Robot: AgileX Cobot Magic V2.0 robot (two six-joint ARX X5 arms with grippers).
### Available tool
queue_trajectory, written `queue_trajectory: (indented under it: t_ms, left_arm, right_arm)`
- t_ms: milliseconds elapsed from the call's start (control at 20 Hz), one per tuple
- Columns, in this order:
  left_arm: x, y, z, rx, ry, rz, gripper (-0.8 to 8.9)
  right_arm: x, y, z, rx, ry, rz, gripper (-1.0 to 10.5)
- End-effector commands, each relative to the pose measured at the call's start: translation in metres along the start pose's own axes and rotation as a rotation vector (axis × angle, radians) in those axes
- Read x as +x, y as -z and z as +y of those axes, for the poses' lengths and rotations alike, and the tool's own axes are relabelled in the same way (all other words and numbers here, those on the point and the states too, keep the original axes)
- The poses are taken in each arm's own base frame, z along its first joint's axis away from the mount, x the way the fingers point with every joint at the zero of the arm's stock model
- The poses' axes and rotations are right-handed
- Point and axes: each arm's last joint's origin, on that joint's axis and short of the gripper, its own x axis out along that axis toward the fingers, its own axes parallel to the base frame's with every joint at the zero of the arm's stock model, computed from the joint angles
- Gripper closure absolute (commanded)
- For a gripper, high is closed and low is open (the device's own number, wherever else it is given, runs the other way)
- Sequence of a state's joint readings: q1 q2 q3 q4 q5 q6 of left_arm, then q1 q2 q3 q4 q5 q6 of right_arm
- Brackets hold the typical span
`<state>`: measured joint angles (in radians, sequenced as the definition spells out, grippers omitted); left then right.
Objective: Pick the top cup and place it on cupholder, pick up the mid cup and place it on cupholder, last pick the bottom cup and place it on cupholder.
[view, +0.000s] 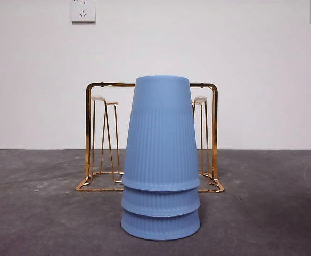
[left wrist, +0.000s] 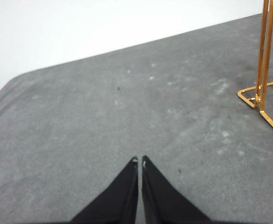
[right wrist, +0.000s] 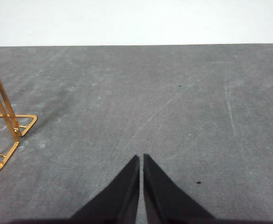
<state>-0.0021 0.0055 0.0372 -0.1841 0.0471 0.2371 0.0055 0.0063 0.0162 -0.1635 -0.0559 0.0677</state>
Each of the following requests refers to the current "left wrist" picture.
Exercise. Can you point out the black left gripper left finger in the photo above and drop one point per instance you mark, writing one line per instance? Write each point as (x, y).
(117, 200)

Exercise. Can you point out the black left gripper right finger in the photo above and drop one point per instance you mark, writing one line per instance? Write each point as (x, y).
(164, 203)

